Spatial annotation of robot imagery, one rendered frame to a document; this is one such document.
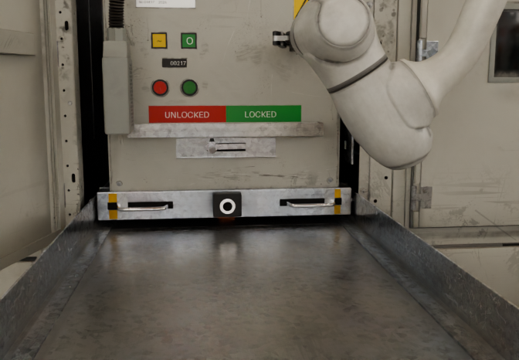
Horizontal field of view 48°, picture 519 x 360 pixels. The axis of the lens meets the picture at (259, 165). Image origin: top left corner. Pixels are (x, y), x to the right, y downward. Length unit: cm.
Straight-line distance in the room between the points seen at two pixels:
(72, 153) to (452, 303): 77
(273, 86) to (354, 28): 46
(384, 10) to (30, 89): 71
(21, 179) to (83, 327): 44
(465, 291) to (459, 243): 57
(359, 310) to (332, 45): 36
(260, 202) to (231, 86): 25
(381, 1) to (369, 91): 43
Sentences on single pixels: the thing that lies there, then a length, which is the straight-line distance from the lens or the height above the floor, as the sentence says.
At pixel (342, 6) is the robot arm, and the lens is 81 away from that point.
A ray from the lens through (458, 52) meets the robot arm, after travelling 92.
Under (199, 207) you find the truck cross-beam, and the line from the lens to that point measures 124.
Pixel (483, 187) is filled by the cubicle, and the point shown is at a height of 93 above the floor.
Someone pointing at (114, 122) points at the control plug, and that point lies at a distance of 113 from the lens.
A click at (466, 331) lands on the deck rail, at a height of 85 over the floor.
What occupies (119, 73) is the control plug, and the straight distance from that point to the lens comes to 113.
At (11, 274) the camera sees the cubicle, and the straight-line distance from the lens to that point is 129.
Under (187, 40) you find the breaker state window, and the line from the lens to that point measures 123.
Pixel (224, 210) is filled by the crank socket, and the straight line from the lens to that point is 122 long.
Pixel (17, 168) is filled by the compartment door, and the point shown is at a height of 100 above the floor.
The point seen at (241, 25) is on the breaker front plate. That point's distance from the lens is 124.
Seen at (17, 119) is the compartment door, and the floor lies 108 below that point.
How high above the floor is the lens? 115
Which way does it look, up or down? 8 degrees down
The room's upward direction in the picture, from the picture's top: straight up
